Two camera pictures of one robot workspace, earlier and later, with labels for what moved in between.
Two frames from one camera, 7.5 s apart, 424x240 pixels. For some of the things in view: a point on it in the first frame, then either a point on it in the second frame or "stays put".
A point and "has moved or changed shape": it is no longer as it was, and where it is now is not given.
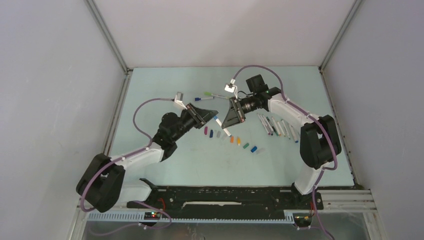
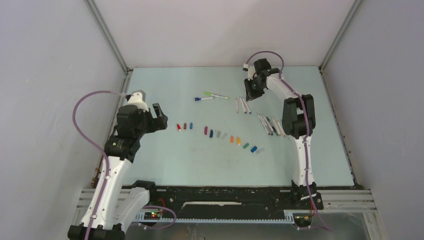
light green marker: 208,93 stays put
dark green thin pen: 272,126 stays put
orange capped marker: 276,127 stays put
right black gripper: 234,116 → 250,94
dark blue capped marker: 197,99 stays put
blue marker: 225,129 has moved or changed shape
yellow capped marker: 281,128 stays put
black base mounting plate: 261,198 stays put
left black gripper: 200,117 → 156,124
